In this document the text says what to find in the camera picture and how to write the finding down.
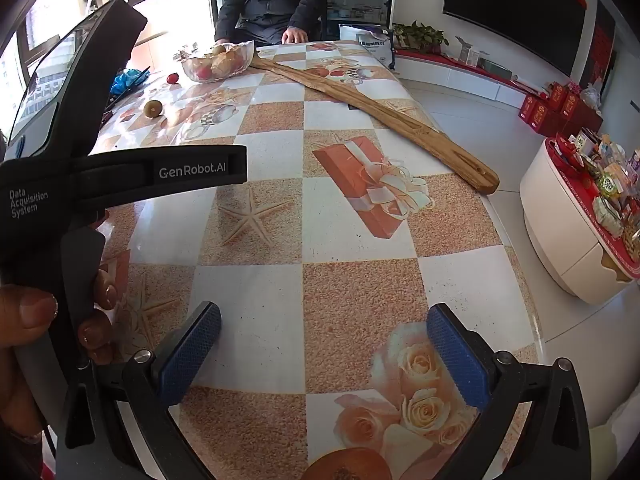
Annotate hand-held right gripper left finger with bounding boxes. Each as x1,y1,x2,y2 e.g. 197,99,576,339
55,301,223,480

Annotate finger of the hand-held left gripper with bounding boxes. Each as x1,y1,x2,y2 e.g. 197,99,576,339
0,0,148,161

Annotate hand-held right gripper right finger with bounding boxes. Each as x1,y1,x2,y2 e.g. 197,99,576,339
426,302,593,480

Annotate person's left forearm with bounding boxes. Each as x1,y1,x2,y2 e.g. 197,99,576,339
0,420,53,480

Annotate person's left hand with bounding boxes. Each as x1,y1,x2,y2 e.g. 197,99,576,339
0,266,118,441

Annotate blue plastic gloves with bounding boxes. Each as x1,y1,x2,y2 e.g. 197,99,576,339
110,67,151,96

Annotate glass bowl of fruit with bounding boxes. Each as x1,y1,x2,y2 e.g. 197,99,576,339
180,40,257,83

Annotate round white side table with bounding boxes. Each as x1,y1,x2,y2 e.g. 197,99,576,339
520,135,640,306

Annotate pile of snack packets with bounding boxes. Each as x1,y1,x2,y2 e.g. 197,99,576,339
555,127,640,261

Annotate long wooden stick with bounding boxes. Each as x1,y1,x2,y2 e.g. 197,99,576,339
248,55,501,196

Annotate white printed bag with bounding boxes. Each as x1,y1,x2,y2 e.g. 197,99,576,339
339,23,396,71

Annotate white low cabinet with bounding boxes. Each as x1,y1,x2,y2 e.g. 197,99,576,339
395,49,551,111

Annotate white box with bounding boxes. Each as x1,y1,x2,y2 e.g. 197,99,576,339
457,37,493,68

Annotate potted green plant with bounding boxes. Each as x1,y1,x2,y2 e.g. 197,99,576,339
392,21,449,55

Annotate black television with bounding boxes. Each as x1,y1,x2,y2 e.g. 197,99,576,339
442,0,588,78

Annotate red wall banner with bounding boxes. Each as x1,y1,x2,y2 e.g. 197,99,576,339
580,0,618,96

